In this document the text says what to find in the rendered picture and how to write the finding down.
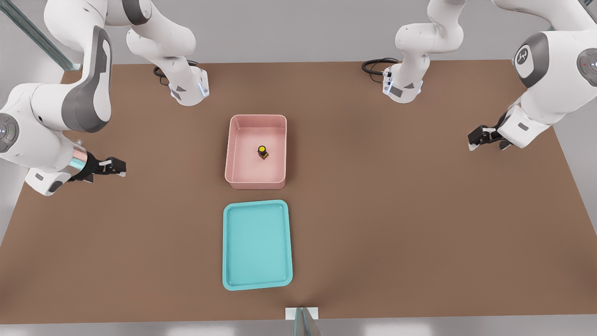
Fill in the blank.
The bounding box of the pink rectangular box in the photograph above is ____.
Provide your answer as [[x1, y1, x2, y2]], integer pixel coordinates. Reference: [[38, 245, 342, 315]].
[[224, 114, 287, 190]]

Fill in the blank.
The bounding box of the pale blue-green tray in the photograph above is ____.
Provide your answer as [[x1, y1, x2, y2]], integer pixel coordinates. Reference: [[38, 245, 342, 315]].
[[222, 200, 294, 291]]

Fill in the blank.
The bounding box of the black cable loop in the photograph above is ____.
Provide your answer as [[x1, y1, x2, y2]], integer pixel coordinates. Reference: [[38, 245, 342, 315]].
[[153, 60, 200, 87], [361, 57, 400, 85]]

